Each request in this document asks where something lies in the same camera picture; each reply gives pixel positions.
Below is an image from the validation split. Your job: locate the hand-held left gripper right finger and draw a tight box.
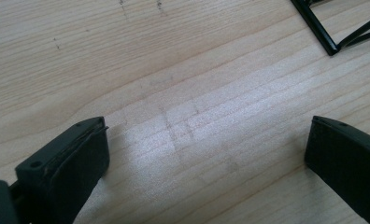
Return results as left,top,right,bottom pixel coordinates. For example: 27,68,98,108
304,115,370,224

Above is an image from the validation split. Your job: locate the black metal wire rack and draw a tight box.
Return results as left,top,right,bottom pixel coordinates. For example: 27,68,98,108
290,0,370,57

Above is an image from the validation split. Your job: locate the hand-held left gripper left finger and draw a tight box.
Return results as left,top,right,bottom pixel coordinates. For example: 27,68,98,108
14,116,110,224

